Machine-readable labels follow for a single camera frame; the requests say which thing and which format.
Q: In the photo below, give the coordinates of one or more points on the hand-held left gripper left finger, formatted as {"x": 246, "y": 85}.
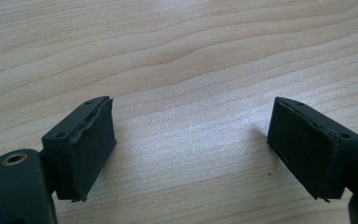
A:
{"x": 80, "y": 149}

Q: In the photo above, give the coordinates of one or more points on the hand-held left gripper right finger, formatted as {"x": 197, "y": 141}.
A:
{"x": 310, "y": 146}

